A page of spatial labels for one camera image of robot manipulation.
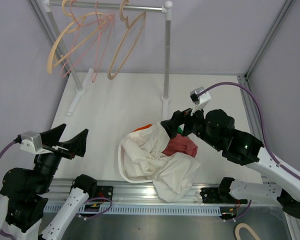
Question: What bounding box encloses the pink t shirt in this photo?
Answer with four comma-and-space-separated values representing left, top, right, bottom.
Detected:
162, 134, 198, 158

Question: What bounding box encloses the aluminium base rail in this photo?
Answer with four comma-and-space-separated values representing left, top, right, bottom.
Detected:
46, 178, 295, 207

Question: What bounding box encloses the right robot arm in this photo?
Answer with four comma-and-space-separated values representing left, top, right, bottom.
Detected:
160, 108, 300, 219

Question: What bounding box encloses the beige wooden hanger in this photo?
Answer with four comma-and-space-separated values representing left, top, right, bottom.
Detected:
46, 0, 111, 75

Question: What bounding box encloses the beige hanger on floor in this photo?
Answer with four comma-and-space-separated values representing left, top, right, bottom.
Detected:
234, 223, 261, 240

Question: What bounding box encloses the white and silver clothes rack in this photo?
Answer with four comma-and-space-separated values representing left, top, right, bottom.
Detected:
42, 0, 173, 120

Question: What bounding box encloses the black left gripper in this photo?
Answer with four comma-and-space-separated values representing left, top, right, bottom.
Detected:
34, 122, 88, 192

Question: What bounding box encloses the green t shirt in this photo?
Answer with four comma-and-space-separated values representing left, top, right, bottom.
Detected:
177, 127, 183, 135

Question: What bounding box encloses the white perforated plastic basket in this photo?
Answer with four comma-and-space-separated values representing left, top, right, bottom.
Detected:
118, 138, 155, 184

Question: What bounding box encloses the beige hanger of white shirt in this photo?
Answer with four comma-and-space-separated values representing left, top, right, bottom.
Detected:
107, 0, 147, 80

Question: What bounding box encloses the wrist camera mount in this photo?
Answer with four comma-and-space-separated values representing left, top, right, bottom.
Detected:
189, 87, 212, 116
15, 131, 43, 155

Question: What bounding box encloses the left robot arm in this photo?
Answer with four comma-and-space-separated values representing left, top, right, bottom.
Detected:
0, 124, 113, 240

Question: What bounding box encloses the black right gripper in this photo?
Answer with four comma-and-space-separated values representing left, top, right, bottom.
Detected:
160, 101, 221, 150

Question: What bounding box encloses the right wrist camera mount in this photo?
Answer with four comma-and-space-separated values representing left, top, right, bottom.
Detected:
189, 87, 212, 116

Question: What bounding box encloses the white slotted cable duct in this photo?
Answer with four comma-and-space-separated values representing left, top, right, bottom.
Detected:
43, 204, 222, 216

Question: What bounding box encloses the white t shirt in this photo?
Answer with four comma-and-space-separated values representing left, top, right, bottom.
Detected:
121, 122, 201, 193

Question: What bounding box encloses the orange t shirt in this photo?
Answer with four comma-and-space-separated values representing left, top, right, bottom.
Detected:
133, 124, 152, 132

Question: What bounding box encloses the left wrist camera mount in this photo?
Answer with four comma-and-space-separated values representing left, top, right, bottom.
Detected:
15, 131, 43, 155

